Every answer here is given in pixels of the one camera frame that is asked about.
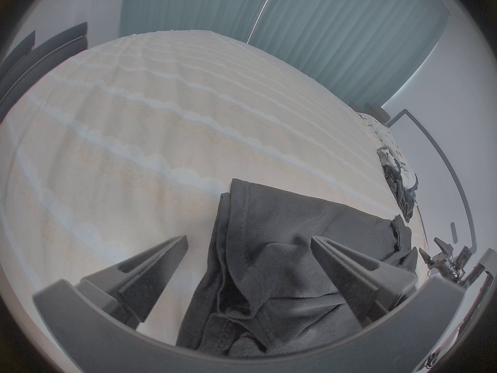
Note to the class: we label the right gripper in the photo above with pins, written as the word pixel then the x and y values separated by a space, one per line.
pixel 446 260

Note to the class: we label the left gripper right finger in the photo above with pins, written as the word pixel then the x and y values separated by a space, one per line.
pixel 361 282

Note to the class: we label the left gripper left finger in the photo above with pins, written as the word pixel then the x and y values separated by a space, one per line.
pixel 143 278

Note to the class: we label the black T-shirt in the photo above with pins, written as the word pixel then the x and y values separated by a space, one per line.
pixel 271 247

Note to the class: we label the pile of clothes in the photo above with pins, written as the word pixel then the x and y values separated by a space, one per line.
pixel 407 175

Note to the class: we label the bed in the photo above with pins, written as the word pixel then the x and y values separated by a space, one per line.
pixel 136 130

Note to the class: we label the white printed pillow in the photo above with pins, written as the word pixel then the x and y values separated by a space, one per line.
pixel 388 134

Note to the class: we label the grey bedside table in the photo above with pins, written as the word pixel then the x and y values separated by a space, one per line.
pixel 376 111

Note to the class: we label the blue-green curtain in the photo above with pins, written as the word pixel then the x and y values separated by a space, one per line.
pixel 349 25
pixel 194 2

